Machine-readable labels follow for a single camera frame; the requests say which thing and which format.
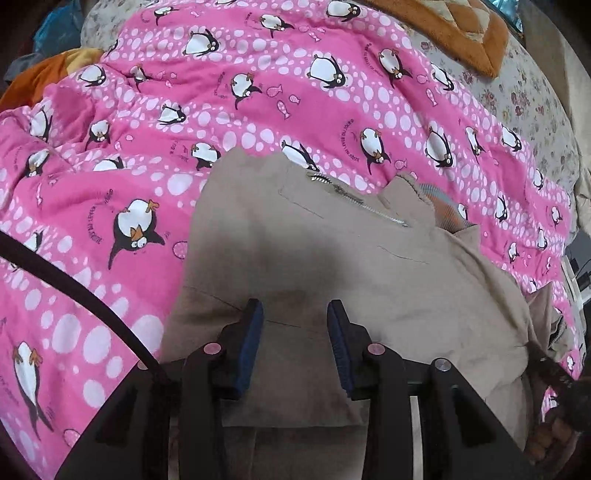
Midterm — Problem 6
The beige jacket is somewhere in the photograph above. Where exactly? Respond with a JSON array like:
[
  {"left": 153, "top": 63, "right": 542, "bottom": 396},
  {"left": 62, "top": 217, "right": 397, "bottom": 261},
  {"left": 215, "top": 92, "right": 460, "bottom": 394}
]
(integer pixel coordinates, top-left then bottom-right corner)
[{"left": 161, "top": 149, "right": 550, "bottom": 479}]

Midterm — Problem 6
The person's right hand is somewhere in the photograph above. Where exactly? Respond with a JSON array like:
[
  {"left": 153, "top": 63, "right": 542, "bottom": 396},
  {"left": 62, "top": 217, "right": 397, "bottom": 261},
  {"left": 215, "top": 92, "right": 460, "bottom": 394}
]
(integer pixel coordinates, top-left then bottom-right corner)
[{"left": 525, "top": 406, "right": 580, "bottom": 470}]

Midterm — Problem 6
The pink penguin print quilt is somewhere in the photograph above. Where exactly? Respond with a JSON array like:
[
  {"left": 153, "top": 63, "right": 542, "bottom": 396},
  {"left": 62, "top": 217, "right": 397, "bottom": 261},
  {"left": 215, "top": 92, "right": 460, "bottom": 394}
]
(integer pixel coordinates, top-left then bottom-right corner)
[{"left": 1, "top": 1, "right": 572, "bottom": 479}]

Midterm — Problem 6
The floral beige bed sheet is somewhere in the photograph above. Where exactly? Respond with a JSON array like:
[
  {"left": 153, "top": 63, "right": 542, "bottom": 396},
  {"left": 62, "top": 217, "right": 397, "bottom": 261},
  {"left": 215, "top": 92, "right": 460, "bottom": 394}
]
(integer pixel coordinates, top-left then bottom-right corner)
[{"left": 81, "top": 1, "right": 580, "bottom": 240}]

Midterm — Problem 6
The orange cloth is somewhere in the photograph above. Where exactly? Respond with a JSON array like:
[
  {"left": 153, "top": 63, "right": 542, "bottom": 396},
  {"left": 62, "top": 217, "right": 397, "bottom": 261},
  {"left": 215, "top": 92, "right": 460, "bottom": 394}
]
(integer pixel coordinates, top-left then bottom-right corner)
[{"left": 0, "top": 48, "right": 103, "bottom": 111}]

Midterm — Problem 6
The orange quilted cushion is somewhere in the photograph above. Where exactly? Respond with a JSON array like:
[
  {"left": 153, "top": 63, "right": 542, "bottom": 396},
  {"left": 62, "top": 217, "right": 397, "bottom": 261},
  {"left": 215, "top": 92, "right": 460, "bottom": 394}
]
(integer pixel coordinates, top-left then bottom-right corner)
[{"left": 369, "top": 0, "right": 510, "bottom": 79}]

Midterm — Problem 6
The blue plastic bag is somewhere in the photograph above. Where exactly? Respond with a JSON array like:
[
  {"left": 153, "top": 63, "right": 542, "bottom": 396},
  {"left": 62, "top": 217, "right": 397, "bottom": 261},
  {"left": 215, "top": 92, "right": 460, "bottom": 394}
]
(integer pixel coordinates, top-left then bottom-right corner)
[{"left": 33, "top": 0, "right": 84, "bottom": 58}]

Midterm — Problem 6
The black cable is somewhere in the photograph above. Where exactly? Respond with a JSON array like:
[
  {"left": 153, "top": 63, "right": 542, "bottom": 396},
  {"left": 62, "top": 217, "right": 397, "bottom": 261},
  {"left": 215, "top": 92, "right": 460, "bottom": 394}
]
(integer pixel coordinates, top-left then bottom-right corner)
[{"left": 0, "top": 230, "right": 164, "bottom": 375}]

